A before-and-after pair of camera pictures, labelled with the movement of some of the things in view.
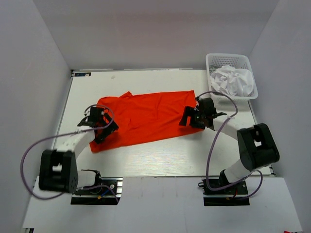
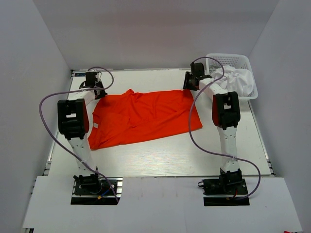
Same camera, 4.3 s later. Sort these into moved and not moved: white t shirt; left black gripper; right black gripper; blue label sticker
Moved: left black gripper; right black gripper
Not moved: blue label sticker; white t shirt
